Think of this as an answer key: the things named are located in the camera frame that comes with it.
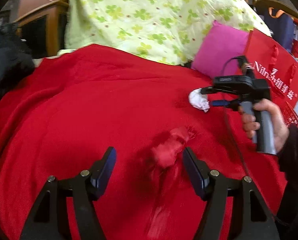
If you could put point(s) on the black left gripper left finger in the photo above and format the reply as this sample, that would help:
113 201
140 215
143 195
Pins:
48 217

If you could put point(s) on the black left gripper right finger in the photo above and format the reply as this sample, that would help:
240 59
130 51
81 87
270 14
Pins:
251 217

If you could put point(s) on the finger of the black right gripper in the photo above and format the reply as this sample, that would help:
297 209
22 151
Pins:
233 104
215 90

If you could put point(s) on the white tissue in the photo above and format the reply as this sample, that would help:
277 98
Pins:
198 100

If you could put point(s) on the red satin ribbon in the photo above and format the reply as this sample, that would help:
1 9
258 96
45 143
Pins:
168 154

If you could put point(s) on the right forearm dark sleeve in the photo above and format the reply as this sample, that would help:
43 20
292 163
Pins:
287 216

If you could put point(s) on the red mesh trash basket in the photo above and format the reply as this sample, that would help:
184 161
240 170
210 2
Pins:
289 115

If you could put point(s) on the right hand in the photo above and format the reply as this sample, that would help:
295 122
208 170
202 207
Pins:
250 125

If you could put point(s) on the red paper shopping bag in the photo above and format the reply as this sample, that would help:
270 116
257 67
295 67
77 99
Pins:
272 62

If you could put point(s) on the magenta pillow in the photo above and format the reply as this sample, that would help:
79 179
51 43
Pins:
220 45

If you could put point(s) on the navy blue hanging garment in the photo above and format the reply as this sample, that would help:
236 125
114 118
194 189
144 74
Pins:
281 25

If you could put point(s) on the green clover patterned quilt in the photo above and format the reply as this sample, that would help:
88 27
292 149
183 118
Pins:
165 31

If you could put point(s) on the red blanket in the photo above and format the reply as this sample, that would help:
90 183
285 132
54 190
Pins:
63 117

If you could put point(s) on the black clothing pile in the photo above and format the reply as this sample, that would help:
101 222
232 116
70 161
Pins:
16 60

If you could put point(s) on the wooden nightstand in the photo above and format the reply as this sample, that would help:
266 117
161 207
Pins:
42 25

